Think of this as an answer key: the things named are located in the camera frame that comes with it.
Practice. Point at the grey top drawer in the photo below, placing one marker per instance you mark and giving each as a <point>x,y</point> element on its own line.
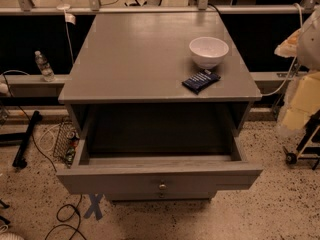
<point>127,150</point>

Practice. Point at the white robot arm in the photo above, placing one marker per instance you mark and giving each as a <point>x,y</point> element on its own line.
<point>302,95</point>

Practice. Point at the round metal drawer knob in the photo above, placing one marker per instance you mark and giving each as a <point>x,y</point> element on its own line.
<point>162,186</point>

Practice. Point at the grey wooden cabinet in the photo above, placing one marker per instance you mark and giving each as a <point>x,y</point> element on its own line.
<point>143,58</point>

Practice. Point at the dark blue snack packet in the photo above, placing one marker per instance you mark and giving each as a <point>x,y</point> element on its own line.
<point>201,81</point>

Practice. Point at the white ceramic bowl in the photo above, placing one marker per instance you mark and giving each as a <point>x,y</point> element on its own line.
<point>208,52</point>

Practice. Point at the clear plastic water bottle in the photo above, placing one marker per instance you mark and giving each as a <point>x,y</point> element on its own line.
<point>44,66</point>

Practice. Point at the black metal stand leg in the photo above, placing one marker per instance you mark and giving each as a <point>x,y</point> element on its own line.
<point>19,161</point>

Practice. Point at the wire mesh basket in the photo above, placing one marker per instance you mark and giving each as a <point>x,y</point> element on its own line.
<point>66,143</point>

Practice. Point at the wheeled black cart frame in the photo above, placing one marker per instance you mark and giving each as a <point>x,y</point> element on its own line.
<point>304,151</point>

